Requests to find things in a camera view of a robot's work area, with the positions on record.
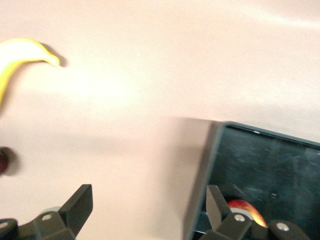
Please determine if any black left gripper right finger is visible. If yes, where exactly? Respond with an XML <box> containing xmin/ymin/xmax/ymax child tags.
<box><xmin>197</xmin><ymin>184</ymin><xmax>311</xmax><ymax>240</ymax></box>

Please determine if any red yellow apple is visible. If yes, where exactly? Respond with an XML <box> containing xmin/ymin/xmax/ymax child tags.
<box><xmin>226</xmin><ymin>199</ymin><xmax>268</xmax><ymax>228</ymax></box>

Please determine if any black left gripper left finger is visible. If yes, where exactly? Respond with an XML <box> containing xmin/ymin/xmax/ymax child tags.
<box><xmin>0</xmin><ymin>184</ymin><xmax>94</xmax><ymax>240</ymax></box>

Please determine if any black plastic box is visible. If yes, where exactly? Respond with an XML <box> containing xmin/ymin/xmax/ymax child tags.
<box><xmin>189</xmin><ymin>121</ymin><xmax>320</xmax><ymax>240</ymax></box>

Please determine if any dark purple plum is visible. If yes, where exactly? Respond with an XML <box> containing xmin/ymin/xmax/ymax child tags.
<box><xmin>0</xmin><ymin>146</ymin><xmax>13</xmax><ymax>176</ymax></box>

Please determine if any yellow banana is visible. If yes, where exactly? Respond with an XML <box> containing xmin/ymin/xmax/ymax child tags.
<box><xmin>0</xmin><ymin>37</ymin><xmax>61</xmax><ymax>111</ymax></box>

